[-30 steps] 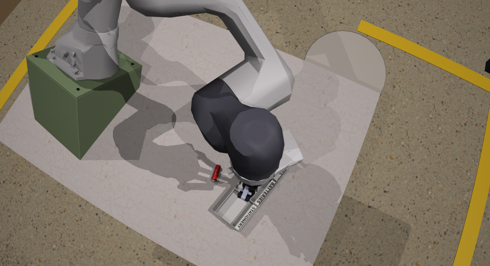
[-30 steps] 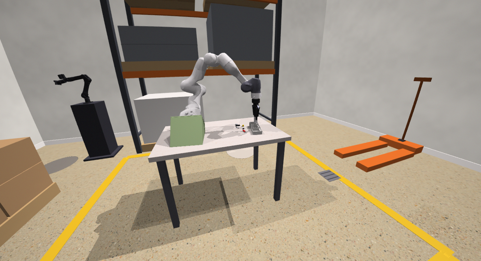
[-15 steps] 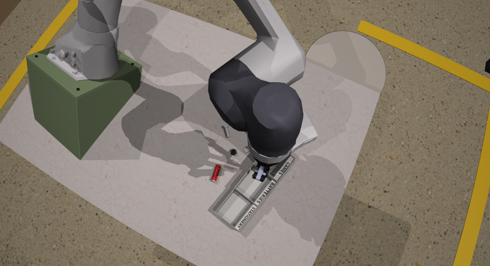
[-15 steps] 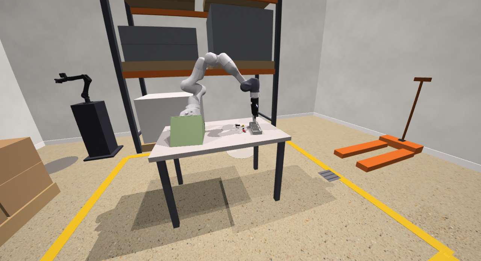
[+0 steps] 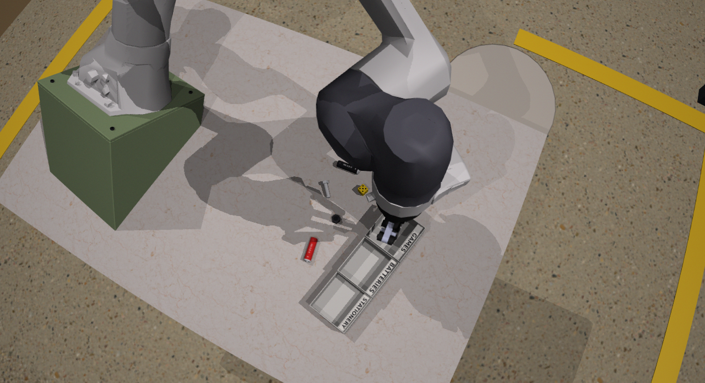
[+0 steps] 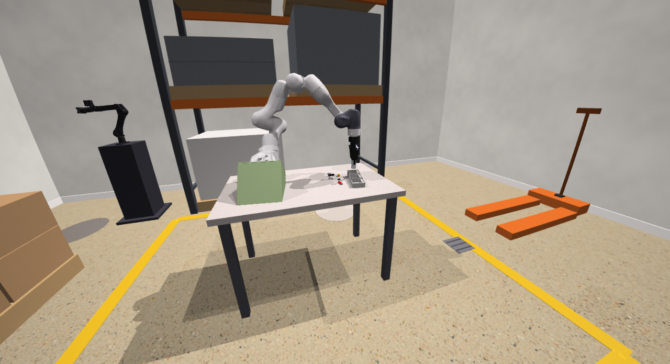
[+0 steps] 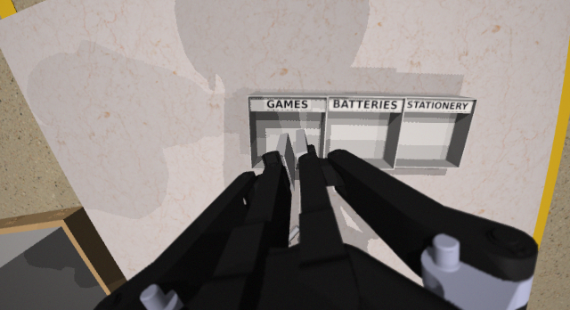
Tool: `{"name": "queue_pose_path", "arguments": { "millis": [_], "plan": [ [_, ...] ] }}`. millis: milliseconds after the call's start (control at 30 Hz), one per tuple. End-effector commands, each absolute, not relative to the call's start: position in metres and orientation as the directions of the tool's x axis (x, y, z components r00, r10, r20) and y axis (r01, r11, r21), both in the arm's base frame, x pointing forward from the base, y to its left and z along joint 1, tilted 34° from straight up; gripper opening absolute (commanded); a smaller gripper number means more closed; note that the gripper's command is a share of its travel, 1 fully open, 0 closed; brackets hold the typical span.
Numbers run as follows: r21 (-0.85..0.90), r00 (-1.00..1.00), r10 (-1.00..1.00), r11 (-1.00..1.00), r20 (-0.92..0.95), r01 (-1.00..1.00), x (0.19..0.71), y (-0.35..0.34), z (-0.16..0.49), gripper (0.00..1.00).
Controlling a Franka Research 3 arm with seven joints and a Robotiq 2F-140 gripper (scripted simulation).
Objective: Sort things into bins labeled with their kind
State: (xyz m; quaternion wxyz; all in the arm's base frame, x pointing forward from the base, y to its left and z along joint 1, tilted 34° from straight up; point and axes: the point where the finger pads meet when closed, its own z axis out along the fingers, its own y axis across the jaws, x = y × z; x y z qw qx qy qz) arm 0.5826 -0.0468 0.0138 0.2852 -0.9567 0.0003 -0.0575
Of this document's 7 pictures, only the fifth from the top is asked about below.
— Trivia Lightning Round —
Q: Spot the grey metal bolt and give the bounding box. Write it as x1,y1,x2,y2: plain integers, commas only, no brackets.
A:
321,180,330,198

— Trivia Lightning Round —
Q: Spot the black aa battery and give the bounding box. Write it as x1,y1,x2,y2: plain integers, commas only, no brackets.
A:
337,160,360,174

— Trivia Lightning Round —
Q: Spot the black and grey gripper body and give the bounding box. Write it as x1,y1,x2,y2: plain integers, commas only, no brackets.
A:
376,203,420,229

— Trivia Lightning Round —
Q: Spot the red aa battery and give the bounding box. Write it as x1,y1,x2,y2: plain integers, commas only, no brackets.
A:
303,237,318,262

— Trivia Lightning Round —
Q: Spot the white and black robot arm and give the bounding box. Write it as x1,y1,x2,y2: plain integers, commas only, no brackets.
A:
67,0,471,218

